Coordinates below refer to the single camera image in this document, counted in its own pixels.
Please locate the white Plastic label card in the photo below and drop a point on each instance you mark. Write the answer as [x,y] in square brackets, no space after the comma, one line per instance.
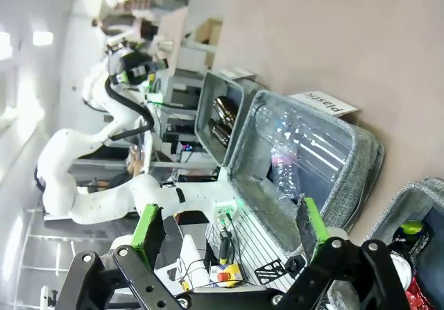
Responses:
[322,102]

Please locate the yellow emergency stop box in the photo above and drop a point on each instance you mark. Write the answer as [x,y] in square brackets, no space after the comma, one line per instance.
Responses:
[227,273]

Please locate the clear bottle with pink label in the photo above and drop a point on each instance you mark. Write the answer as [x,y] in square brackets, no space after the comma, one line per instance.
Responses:
[286,174]

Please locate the grey fabric basket plastic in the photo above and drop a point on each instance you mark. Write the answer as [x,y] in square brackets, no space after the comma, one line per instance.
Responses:
[360,171]

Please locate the grey fabric basket bottle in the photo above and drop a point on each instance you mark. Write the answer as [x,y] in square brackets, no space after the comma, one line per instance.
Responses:
[211,116]

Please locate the crushed black drink can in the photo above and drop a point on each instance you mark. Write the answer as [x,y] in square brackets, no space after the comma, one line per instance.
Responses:
[411,235]

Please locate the seated person in background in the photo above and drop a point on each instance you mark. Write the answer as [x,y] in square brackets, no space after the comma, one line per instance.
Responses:
[121,178]

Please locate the large clear plastic bottle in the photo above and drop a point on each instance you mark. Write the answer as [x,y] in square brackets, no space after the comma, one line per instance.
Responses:
[312,140]

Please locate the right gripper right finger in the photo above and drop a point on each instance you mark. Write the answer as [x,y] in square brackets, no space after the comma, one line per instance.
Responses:
[347,275]

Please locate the crushed red drink can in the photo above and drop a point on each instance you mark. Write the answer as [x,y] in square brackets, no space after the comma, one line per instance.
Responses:
[421,294]

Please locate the white striped control cabinet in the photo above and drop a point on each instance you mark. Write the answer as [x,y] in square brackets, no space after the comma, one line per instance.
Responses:
[256,251]

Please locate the wooden open shelf box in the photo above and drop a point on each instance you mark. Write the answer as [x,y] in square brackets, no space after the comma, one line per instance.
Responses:
[208,43]

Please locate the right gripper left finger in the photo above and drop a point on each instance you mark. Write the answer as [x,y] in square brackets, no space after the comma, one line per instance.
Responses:
[138,275]

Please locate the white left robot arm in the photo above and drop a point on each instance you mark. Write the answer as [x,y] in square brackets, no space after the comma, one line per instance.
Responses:
[104,199]

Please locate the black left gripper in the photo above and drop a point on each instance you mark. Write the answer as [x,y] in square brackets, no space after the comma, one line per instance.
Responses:
[137,68]

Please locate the grey fabric basket can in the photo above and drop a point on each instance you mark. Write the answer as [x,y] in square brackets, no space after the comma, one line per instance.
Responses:
[406,199]

